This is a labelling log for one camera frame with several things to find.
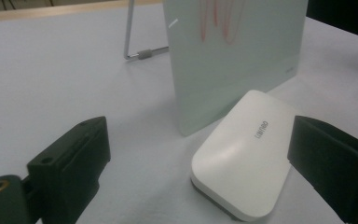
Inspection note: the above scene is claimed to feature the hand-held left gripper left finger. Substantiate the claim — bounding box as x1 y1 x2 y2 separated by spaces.
26 116 112 224

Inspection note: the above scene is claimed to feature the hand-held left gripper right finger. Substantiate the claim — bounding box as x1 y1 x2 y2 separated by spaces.
287 115 358 224

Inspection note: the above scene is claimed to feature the white whiteboard eraser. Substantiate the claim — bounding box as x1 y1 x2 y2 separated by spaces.
189 89 297 222

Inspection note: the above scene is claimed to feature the frosted glass desktop whiteboard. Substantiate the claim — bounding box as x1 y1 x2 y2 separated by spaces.
162 0 310 137

